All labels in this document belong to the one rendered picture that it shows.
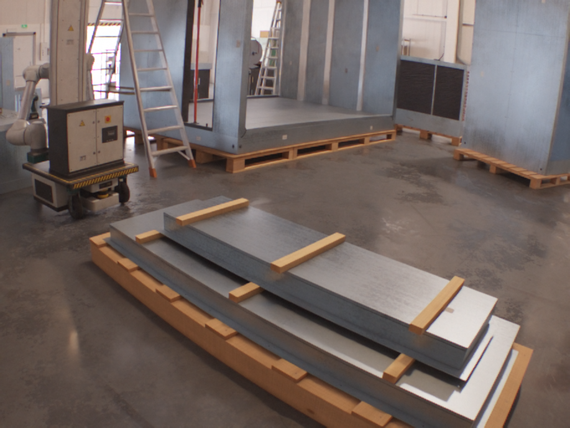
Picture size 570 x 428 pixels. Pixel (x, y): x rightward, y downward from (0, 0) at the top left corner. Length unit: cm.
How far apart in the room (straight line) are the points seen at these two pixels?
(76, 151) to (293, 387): 235
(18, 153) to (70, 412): 304
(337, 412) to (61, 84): 309
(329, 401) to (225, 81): 362
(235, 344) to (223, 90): 326
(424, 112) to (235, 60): 452
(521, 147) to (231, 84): 406
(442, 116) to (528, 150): 228
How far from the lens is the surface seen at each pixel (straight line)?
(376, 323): 160
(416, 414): 150
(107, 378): 181
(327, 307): 169
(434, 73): 805
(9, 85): 616
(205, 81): 992
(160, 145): 542
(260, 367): 167
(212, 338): 183
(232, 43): 449
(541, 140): 624
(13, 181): 433
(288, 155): 503
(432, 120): 806
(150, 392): 172
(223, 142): 463
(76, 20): 373
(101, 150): 342
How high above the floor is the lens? 120
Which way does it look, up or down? 21 degrees down
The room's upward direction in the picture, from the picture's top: 4 degrees clockwise
